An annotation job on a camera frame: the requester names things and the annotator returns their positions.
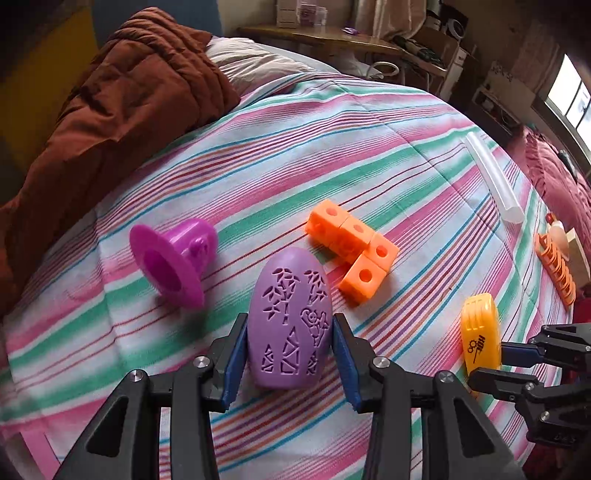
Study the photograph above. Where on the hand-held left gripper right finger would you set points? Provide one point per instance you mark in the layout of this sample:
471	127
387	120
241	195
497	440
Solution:
345	362

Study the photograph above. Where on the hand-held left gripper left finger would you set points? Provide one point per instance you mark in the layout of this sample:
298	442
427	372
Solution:
233	357

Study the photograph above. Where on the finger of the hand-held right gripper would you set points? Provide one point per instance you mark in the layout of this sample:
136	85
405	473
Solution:
498	383
519	354

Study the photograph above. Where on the yellow plastic disc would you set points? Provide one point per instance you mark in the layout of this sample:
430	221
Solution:
480	323

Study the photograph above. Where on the purple carved vase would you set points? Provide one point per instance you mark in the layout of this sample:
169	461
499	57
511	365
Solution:
286	323

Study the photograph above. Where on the orange plastic rack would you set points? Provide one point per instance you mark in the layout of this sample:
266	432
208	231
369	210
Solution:
556	270

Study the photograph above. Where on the wooden block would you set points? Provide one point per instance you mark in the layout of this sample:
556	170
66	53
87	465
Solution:
581	249

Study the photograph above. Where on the magenta bell-shaped toy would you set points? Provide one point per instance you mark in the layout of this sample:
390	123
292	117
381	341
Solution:
184	244

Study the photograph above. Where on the peach egg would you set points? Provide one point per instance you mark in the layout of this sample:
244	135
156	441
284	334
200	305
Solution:
557	236

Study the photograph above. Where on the white plastic tube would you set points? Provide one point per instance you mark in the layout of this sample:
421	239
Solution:
494	180

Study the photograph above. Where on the maroon ruffled cloth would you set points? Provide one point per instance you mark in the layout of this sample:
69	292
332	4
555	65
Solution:
549	180

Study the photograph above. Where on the striped bed sheet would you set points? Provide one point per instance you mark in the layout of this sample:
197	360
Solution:
277	152

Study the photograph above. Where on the window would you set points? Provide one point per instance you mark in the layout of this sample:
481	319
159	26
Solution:
572	97

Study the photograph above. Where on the brown quilt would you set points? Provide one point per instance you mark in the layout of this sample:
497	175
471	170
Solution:
115	106

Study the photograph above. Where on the white pillow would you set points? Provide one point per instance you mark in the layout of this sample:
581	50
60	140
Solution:
258	62

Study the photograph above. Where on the cardboard box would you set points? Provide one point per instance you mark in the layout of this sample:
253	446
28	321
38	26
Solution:
441	46

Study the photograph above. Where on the grey yellow blue headboard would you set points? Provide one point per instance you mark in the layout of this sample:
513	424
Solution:
37	92

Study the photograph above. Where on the small purple packet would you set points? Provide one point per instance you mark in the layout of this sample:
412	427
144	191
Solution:
350	31

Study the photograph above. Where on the beige curtain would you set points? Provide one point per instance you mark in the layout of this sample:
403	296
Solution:
392	18

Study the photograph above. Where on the white box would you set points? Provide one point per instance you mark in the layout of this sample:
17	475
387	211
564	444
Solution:
286	11

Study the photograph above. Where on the purple box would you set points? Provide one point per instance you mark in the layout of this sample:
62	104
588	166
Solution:
311	11

